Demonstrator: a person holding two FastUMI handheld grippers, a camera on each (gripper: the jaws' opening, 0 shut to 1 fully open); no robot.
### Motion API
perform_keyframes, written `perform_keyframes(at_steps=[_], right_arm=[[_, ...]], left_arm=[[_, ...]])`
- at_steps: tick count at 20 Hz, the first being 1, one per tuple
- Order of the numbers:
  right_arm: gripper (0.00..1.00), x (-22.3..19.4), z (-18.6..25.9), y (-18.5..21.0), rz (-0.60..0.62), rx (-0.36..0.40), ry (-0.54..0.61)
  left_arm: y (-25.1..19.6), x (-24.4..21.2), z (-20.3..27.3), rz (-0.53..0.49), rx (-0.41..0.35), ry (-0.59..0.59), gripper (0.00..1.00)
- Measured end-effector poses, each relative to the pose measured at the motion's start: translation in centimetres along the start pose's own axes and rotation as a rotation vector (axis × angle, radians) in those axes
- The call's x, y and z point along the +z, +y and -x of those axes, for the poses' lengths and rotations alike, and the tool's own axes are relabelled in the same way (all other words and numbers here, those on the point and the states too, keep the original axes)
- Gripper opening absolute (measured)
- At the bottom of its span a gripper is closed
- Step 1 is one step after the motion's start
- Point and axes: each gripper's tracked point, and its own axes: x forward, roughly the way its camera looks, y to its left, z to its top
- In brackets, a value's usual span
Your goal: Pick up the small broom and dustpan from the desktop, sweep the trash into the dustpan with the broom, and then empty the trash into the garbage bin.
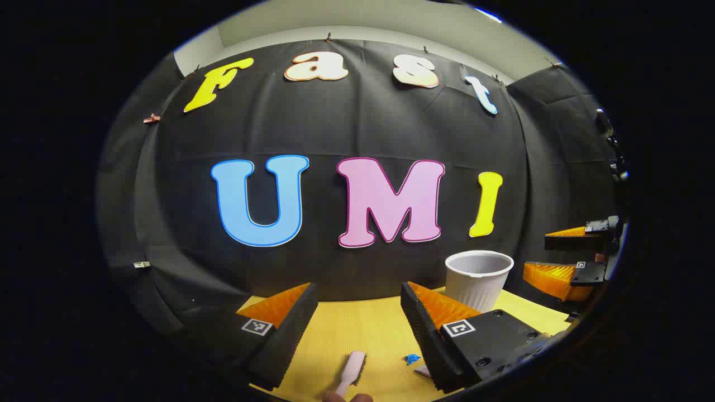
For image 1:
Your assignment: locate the yellow wooden desktop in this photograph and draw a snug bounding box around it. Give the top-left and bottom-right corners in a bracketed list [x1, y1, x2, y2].
[237, 288, 570, 402]

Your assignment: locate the white ribbed garbage bin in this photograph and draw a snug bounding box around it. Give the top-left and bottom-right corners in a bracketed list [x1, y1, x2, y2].
[445, 250, 514, 313]

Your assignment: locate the small pink broom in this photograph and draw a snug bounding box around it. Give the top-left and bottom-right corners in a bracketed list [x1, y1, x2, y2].
[334, 351, 366, 398]

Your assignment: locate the black stand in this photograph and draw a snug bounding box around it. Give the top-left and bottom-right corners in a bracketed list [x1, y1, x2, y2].
[595, 109, 631, 185]

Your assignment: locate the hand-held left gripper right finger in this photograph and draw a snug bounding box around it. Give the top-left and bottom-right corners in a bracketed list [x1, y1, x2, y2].
[400, 281, 559, 394]

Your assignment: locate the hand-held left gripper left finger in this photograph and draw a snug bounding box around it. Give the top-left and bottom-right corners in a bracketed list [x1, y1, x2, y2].
[179, 282, 319, 391]

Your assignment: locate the black backdrop cloth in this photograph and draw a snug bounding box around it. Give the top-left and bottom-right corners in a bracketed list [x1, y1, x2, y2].
[96, 38, 629, 336]

